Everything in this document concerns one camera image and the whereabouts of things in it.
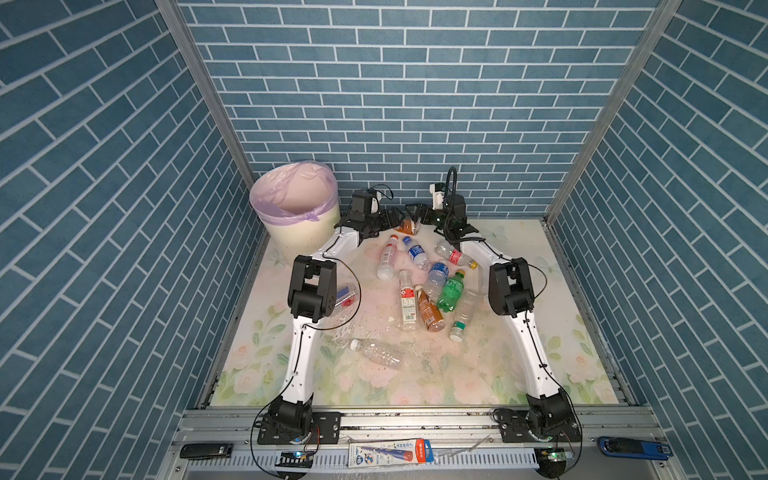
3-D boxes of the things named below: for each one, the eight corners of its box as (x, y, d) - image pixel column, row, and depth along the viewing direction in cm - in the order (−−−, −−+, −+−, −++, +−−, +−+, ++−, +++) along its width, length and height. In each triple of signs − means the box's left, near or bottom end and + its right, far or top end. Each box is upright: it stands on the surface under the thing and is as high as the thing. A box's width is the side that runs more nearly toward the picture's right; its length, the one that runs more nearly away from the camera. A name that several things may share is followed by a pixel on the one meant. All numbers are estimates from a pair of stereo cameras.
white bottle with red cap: (377, 280, 103) (376, 273, 100) (387, 239, 115) (387, 231, 112) (390, 282, 102) (390, 275, 99) (399, 241, 115) (399, 233, 112)
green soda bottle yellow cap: (433, 306, 96) (434, 301, 93) (451, 272, 105) (452, 266, 102) (451, 315, 94) (453, 310, 91) (468, 279, 103) (470, 273, 100)
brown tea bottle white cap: (428, 334, 90) (429, 328, 87) (413, 291, 100) (414, 285, 97) (445, 330, 91) (447, 324, 88) (428, 288, 101) (430, 281, 97)
